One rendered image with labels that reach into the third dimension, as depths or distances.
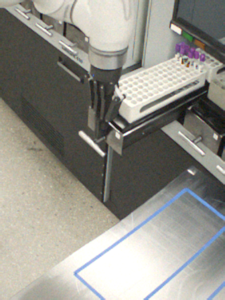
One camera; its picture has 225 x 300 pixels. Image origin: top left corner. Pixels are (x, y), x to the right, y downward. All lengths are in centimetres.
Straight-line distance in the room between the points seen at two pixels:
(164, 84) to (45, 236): 94
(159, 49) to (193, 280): 76
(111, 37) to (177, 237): 45
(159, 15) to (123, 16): 41
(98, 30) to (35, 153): 134
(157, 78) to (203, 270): 58
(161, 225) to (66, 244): 98
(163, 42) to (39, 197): 98
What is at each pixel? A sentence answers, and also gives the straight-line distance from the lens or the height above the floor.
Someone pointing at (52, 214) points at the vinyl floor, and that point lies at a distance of 213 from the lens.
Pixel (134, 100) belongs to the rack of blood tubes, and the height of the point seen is 87.
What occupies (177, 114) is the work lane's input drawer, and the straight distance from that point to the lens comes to 141.
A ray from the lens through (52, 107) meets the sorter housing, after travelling 203.
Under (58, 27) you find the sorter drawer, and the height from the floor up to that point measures 76.
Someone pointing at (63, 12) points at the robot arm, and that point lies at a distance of 115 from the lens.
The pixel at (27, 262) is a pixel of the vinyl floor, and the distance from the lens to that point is 199.
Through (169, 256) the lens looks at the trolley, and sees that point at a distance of 105.
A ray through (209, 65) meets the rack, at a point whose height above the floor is 86.
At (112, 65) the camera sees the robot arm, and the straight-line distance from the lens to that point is 114.
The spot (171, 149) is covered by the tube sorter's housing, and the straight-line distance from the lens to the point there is 152.
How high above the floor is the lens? 169
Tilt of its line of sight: 46 degrees down
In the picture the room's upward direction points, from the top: 6 degrees clockwise
